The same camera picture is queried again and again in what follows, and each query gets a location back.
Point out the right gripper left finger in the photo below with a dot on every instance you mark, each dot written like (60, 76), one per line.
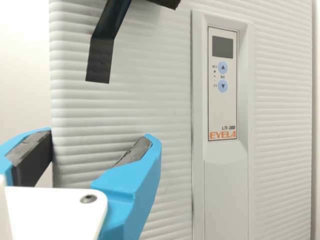
(27, 155)

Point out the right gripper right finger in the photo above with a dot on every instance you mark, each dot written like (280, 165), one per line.
(135, 195)

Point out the incubator door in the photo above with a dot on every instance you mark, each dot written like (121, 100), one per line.
(155, 105)

